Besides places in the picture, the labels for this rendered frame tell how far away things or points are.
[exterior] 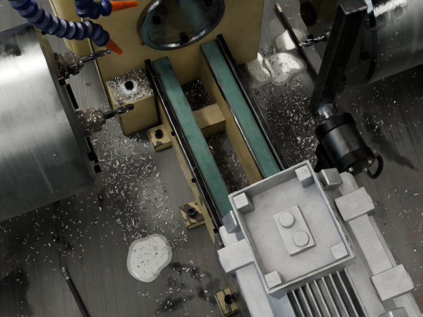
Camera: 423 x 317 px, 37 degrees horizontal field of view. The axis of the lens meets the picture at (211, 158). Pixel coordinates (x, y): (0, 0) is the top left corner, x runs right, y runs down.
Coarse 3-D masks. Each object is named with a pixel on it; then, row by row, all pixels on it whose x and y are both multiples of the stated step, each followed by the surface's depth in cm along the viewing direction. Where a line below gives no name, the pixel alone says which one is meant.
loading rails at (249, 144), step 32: (160, 64) 107; (224, 64) 107; (160, 96) 104; (224, 96) 105; (160, 128) 113; (192, 128) 102; (224, 128) 114; (256, 128) 102; (192, 160) 99; (256, 160) 100; (192, 192) 110; (224, 192) 98; (192, 224) 106
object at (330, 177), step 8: (320, 176) 75; (328, 176) 75; (336, 176) 75; (328, 184) 74; (336, 184) 75; (224, 216) 77; (232, 216) 76; (224, 224) 77; (232, 224) 76; (232, 232) 77; (392, 312) 68; (400, 312) 68
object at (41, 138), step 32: (0, 32) 84; (32, 32) 82; (0, 64) 78; (32, 64) 78; (64, 64) 89; (0, 96) 77; (32, 96) 77; (64, 96) 80; (0, 128) 77; (32, 128) 78; (64, 128) 79; (96, 128) 86; (0, 160) 78; (32, 160) 79; (64, 160) 81; (96, 160) 94; (0, 192) 80; (32, 192) 82; (64, 192) 86
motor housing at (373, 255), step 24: (336, 192) 77; (360, 216) 75; (360, 240) 74; (384, 240) 76; (360, 264) 72; (384, 264) 72; (240, 288) 79; (264, 288) 75; (312, 288) 70; (336, 288) 68; (360, 288) 70; (264, 312) 74; (288, 312) 72; (312, 312) 69; (336, 312) 68; (360, 312) 69; (384, 312) 70; (408, 312) 71
